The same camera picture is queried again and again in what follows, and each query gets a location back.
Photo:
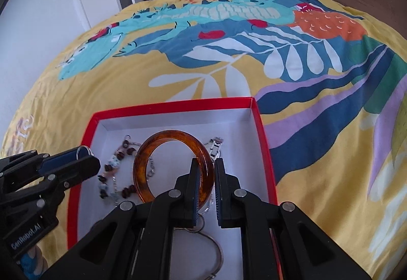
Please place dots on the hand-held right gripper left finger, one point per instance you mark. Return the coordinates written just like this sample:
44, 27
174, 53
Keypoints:
196, 203

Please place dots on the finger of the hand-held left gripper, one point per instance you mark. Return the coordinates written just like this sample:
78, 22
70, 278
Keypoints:
82, 168
60, 159

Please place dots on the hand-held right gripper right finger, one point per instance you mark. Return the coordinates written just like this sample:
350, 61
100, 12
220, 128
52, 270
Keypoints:
217, 203

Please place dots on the thin metal bangle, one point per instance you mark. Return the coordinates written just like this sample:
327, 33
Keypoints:
221, 254

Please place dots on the amber resin bangle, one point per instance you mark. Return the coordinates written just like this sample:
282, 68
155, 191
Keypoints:
140, 171

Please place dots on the red cardboard box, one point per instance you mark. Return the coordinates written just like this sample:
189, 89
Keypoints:
178, 121

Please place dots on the yellow printed blanket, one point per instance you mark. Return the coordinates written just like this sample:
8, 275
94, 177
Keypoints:
318, 156

